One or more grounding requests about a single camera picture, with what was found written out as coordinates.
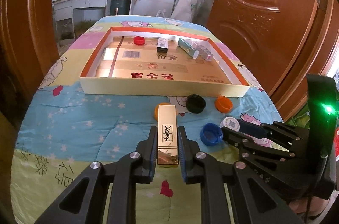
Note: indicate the kitchen counter cabinet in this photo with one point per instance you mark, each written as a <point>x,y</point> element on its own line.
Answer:
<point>69,13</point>

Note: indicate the clear floral perfume bottle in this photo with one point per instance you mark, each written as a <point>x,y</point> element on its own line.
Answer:
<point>203,51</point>

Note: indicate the green air fryer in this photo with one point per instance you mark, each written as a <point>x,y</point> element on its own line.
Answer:
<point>120,7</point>

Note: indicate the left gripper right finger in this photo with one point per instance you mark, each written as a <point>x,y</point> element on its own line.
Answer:
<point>200,168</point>

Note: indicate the gold lipstick box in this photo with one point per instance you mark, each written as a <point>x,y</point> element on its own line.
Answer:
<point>167,137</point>

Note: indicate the shallow orange-rimmed cardboard tray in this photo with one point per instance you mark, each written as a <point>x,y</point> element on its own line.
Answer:
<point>117,66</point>

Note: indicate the person's right hand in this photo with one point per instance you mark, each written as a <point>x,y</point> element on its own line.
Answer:
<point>317,205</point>

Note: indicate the orange bottle cap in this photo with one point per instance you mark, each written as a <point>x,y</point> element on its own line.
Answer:
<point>223,104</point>
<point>156,110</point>

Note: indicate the black bottle cap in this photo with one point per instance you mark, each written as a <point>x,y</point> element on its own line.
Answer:
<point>195,104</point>

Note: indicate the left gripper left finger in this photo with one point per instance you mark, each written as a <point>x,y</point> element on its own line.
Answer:
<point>134,168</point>

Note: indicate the brown wooden door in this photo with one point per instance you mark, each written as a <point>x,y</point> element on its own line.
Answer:
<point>280,42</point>

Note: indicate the white hello kitty box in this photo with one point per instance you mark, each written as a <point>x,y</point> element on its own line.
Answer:
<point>162,45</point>

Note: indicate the white round cap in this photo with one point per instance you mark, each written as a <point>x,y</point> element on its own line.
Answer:
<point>231,123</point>

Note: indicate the white plastic sack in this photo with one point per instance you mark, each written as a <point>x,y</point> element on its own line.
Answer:
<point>187,11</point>

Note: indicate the cartoon sheep tablecloth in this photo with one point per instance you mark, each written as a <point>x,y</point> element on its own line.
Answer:
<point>65,130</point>

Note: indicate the red bottle cap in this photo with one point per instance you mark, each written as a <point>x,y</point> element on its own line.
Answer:
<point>139,40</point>

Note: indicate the blue bottle cap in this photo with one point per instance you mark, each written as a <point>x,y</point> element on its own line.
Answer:
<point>211,134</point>

